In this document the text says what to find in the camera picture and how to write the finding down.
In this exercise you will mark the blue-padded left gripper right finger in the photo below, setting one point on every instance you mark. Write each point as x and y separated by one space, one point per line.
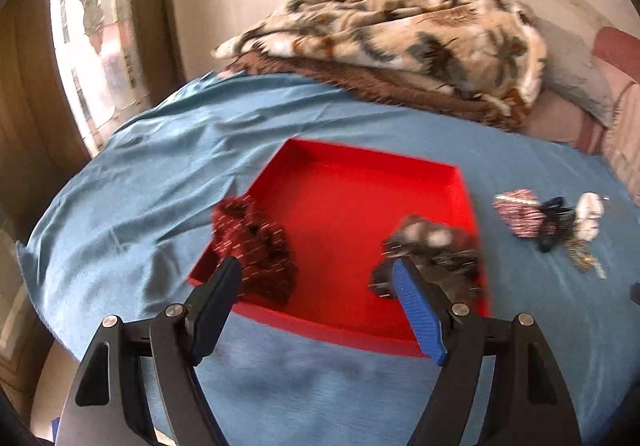
529 402

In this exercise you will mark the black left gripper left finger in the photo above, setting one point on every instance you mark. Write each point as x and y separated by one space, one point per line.
107 403

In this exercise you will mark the grey brown fuzzy scrunchie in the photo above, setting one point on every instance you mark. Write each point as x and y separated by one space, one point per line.
444 255

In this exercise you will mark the red white striped scrunchie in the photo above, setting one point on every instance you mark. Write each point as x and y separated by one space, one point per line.
520 210

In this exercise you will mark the white cherry print scrunchie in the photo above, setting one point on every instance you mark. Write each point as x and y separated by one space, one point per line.
588 212

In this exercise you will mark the red jewelry tray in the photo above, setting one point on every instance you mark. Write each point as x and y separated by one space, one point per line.
337 204

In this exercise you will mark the light blue bed cloth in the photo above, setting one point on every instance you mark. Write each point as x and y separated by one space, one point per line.
123 234

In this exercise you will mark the black beaded hair clip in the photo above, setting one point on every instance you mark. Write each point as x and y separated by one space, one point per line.
557 223

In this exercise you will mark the dark red sparkly scrunchie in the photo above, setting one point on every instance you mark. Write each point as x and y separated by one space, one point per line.
261 246

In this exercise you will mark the pink striped floral pillow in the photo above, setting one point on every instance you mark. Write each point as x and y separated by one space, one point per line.
621 140

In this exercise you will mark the pink bed sheet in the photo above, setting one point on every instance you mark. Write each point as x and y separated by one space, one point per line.
558 120

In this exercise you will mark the brown fleece blanket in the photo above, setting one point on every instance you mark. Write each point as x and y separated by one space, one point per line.
390 87

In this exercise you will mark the grey blue pillow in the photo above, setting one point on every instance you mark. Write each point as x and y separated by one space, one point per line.
572 73

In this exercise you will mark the leaf-patterned beige blanket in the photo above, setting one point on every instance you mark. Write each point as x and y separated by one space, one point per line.
486 48

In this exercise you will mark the window with patterned curtain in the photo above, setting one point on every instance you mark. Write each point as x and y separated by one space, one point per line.
99 65

